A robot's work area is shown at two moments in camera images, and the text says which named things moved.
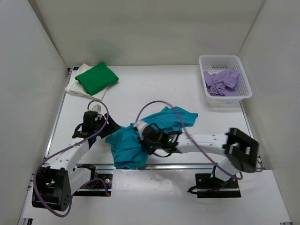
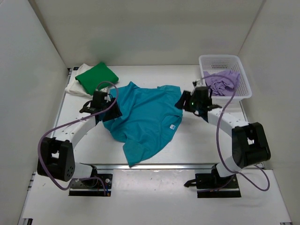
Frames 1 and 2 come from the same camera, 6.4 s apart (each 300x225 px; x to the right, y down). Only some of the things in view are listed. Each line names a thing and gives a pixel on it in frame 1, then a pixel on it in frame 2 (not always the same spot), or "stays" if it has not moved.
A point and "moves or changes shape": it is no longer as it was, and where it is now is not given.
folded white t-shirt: [74, 86] stays
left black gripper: [111, 127] → [116, 112]
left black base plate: [100, 184] stays
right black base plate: [208, 187] stays
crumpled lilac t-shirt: [222, 84] stays
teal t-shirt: [124, 144] moves or changes shape
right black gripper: [149, 151] → [186, 95]
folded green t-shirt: [97, 78] stays
